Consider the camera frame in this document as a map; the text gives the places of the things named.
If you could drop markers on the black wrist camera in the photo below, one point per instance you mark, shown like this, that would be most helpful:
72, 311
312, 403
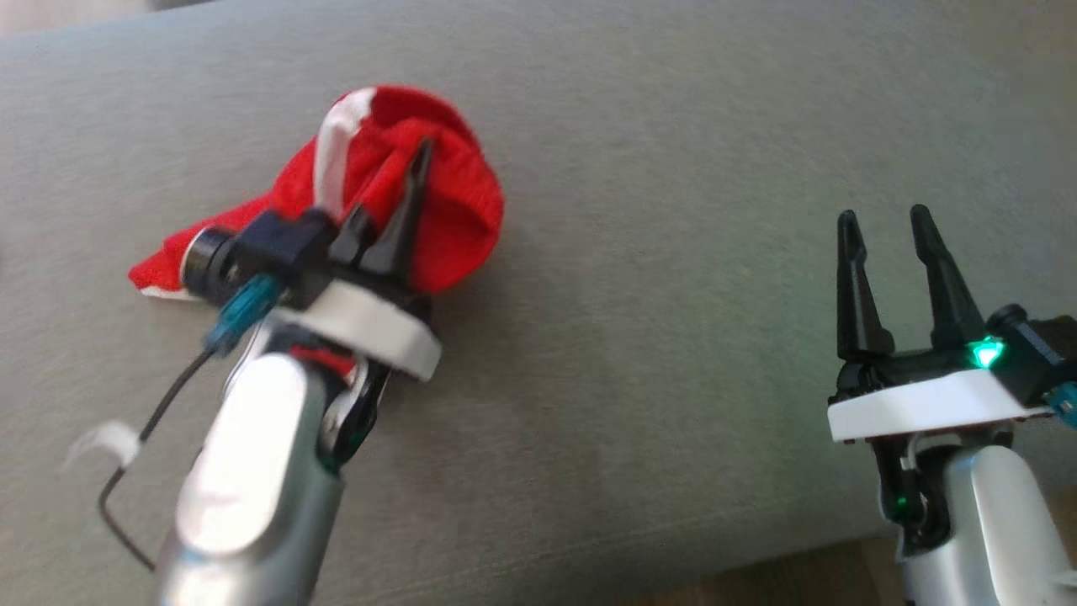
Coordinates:
269, 248
1039, 345

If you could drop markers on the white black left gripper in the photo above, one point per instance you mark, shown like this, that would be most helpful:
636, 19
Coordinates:
379, 328

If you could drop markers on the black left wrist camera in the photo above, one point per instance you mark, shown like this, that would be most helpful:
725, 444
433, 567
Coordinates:
269, 248

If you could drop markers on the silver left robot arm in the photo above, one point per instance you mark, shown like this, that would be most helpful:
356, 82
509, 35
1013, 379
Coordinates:
244, 471

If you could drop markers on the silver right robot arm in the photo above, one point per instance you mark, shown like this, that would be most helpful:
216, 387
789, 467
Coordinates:
993, 522

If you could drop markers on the wide grey ottoman cushion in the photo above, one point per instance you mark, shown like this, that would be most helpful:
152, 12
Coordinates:
656, 151

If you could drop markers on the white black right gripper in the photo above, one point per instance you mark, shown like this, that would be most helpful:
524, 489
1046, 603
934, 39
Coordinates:
925, 404

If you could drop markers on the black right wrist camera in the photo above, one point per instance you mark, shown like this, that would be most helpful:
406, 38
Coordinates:
1039, 345

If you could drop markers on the red shorts with white stripe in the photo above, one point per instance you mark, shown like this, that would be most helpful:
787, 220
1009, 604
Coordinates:
458, 210

